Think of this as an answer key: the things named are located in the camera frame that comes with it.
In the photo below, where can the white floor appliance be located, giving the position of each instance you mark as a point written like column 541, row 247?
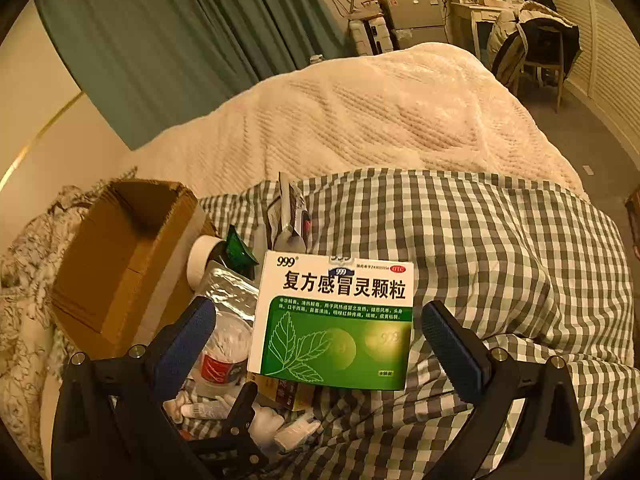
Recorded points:
column 370, row 35

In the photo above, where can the clear cotton swab container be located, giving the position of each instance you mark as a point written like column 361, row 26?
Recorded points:
column 225, row 355

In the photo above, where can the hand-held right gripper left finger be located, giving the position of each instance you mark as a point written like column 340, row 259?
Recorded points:
column 185, row 340

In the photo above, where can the green foil packet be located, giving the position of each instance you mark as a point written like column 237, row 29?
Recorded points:
column 240, row 252

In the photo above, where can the floral patterned duvet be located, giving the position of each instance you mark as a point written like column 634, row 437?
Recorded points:
column 25, row 320

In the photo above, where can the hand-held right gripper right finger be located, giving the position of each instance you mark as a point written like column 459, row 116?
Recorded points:
column 450, row 347

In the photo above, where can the yellow small box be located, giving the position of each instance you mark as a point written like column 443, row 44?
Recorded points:
column 285, row 395

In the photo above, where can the white louvered wardrobe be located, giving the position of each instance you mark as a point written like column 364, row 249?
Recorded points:
column 600, row 60

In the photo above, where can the silver blister pack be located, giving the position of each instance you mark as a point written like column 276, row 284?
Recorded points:
column 230, row 290

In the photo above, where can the grey checkered cloth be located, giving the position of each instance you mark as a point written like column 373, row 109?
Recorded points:
column 500, row 260

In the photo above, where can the cream textured blanket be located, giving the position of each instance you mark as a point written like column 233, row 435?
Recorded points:
column 375, row 120

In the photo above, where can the grey cabinet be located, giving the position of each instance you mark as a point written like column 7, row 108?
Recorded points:
column 415, row 15

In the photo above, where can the white vanity desk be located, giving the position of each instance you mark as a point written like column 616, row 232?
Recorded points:
column 462, row 20

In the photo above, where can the brown cardboard box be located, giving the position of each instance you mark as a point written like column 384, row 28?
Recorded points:
column 125, row 260

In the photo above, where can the white tape roll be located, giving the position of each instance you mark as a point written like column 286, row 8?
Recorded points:
column 202, row 260

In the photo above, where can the wide green curtain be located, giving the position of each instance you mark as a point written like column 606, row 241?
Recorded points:
column 175, row 35

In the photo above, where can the green and white medicine box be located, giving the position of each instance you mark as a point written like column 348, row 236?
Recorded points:
column 335, row 320

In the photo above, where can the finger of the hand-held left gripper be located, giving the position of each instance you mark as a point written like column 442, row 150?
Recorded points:
column 240, row 417

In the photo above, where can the wooden chair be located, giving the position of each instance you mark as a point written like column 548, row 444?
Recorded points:
column 542, row 70

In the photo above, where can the white bag with dark border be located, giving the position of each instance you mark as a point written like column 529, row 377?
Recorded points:
column 292, row 210

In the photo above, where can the small white tube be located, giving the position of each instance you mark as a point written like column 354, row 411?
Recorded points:
column 205, row 407

